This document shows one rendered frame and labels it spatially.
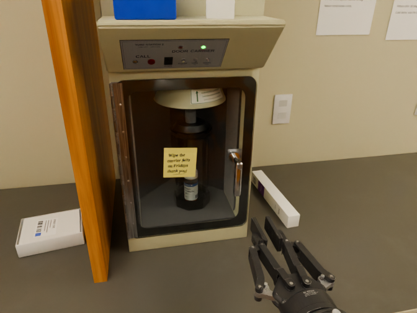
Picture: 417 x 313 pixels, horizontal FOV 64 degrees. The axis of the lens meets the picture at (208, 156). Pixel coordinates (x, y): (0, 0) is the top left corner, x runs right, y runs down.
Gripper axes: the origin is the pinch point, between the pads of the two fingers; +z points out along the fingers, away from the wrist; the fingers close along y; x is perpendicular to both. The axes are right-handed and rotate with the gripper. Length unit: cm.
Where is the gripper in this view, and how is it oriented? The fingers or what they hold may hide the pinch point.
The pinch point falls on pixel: (265, 233)
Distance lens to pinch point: 65.7
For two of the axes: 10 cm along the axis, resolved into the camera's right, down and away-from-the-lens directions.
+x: -0.3, 9.0, 4.3
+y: -9.8, 0.6, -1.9
